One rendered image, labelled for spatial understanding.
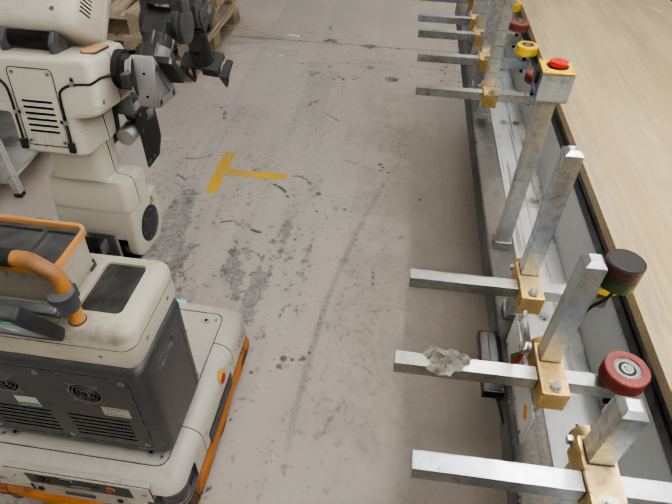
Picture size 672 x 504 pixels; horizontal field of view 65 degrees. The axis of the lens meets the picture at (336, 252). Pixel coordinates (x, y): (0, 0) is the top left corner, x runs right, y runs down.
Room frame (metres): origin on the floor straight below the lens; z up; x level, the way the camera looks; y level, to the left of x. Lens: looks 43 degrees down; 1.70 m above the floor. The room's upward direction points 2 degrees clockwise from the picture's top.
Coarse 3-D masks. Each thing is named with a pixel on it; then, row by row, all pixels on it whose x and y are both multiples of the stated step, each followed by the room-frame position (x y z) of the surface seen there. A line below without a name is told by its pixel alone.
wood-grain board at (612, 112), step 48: (528, 0) 2.60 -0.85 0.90; (576, 0) 2.62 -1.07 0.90; (624, 0) 2.64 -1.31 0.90; (576, 48) 2.05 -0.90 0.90; (624, 48) 2.07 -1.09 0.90; (576, 96) 1.65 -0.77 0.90; (624, 96) 1.66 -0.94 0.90; (576, 144) 1.35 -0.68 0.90; (624, 144) 1.35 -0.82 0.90; (624, 192) 1.12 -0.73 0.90; (624, 240) 0.93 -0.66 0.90
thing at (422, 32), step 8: (424, 32) 2.33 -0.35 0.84; (432, 32) 2.33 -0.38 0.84; (440, 32) 2.33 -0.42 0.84; (448, 32) 2.32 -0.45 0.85; (456, 32) 2.33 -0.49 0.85; (464, 32) 2.33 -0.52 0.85; (472, 32) 2.33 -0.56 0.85; (464, 40) 2.32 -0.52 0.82; (472, 40) 2.31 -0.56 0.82; (512, 40) 2.29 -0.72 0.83; (520, 40) 2.29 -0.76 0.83
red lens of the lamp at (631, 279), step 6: (606, 258) 0.63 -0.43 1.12; (642, 258) 0.63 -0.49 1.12; (606, 264) 0.62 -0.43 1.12; (612, 270) 0.60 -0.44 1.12; (618, 270) 0.60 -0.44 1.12; (612, 276) 0.60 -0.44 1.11; (618, 276) 0.59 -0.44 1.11; (624, 276) 0.59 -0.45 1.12; (630, 276) 0.59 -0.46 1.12; (636, 276) 0.59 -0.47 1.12; (642, 276) 0.60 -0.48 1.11; (618, 282) 0.59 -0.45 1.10; (624, 282) 0.59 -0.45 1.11; (630, 282) 0.59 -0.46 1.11; (636, 282) 0.59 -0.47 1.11
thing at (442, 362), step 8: (424, 352) 0.62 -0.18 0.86; (432, 352) 0.62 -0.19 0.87; (440, 352) 0.61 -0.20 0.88; (448, 352) 0.62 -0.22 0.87; (456, 352) 0.62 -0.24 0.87; (432, 360) 0.60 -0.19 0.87; (440, 360) 0.60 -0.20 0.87; (448, 360) 0.60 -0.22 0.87; (456, 360) 0.59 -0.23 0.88; (464, 360) 0.60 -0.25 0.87; (432, 368) 0.58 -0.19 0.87; (440, 368) 0.58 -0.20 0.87; (448, 368) 0.58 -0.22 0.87; (456, 368) 0.59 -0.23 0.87
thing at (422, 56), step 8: (424, 56) 2.08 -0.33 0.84; (432, 56) 2.08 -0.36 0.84; (440, 56) 2.08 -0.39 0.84; (448, 56) 2.07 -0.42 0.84; (456, 56) 2.08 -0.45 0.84; (464, 56) 2.08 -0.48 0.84; (472, 56) 2.08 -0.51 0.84; (464, 64) 2.07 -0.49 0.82; (472, 64) 2.06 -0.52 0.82; (504, 64) 2.05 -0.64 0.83; (512, 64) 2.05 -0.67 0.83; (520, 64) 2.04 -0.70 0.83; (528, 64) 2.04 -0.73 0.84
